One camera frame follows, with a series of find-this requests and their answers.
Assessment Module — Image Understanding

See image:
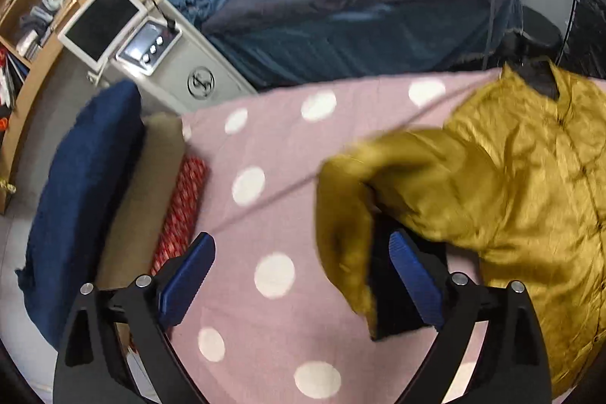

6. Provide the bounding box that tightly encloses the black round stool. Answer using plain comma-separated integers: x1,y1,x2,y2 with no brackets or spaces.
499,6,563,64

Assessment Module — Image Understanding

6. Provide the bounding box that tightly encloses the gold satin jacket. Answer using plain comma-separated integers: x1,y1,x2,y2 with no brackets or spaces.
315,68,605,397

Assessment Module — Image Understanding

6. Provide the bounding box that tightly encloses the tan folded cloth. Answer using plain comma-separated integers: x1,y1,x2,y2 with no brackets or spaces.
95,112,187,338

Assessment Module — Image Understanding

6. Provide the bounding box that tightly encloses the black wire rack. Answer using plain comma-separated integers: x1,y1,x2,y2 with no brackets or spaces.
557,0,606,80

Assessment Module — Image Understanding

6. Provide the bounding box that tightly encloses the red patterned folded cloth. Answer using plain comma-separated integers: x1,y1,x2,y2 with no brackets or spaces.
150,155,208,276

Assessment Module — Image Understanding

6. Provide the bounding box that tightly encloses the navy blue folded cloth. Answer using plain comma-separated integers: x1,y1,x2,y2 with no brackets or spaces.
16,80,146,349

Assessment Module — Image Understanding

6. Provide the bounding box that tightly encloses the pink polka dot blanket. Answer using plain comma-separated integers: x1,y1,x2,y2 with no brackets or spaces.
172,70,498,403

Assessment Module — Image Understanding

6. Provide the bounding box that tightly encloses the white framed monitor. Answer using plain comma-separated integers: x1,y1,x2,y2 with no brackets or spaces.
58,0,147,72

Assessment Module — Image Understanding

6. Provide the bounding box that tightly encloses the white machine cabinet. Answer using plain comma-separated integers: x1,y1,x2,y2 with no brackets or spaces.
87,0,256,115

